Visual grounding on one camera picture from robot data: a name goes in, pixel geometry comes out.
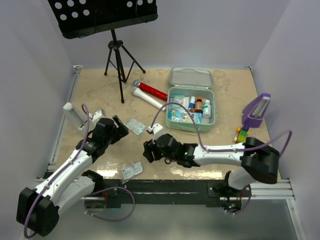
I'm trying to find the plaster strips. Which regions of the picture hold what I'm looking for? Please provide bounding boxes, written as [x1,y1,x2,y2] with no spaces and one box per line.
[126,119,146,136]

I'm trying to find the white toy microphone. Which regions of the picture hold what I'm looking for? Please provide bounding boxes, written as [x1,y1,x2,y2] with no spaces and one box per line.
[131,86,165,111]

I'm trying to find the mint green medicine kit case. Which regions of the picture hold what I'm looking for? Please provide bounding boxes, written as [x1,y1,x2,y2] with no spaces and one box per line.
[165,67,216,132]

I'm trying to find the white plastic medicine bottle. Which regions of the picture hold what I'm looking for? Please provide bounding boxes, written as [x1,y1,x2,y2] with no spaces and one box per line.
[202,99,212,119]

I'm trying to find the aluminium frame rail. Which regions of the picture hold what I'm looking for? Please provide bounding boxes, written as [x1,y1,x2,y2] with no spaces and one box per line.
[44,65,83,175]

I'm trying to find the white plastic stand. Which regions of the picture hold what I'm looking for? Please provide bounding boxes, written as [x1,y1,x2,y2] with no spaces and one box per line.
[63,102,88,135]

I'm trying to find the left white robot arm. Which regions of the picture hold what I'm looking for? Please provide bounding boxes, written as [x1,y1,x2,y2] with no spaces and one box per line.
[16,115,129,237]

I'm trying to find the blue cotton swab pouch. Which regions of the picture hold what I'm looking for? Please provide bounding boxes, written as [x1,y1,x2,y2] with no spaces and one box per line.
[168,109,202,124]

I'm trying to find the brown bottle with orange cap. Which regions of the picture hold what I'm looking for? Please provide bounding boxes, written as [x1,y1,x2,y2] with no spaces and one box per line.
[190,96,204,113]

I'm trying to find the teal adhesive tape packet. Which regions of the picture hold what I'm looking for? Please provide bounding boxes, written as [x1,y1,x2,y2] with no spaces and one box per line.
[170,94,185,104]

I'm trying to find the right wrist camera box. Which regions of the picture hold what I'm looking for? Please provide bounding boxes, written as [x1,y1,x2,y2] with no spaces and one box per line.
[146,123,164,137]

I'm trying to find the black music stand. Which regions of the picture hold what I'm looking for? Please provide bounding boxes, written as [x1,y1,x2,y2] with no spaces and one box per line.
[47,0,159,104]

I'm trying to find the toy brick car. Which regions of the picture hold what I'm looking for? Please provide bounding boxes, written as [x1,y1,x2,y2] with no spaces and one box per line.
[233,123,250,144]

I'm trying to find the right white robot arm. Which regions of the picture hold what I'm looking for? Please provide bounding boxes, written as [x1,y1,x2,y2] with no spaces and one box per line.
[142,133,280,197]

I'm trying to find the alcohol pad packet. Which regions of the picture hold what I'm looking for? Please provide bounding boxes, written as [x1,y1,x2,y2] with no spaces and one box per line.
[121,161,144,182]

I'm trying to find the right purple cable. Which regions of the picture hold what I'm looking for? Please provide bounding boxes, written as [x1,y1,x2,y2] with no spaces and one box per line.
[149,102,293,216]

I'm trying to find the red toy microphone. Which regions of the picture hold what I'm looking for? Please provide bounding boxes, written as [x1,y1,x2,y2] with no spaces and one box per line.
[132,80,168,101]

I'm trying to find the purple plastic stand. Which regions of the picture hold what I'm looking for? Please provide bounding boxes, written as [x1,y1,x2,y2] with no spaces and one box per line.
[241,93,271,128]

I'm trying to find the bandage scissors with black handles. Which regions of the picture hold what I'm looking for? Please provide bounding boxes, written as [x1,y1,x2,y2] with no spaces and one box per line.
[164,158,174,165]

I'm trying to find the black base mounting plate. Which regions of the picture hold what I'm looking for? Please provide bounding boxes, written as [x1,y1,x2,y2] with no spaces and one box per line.
[85,179,250,208]

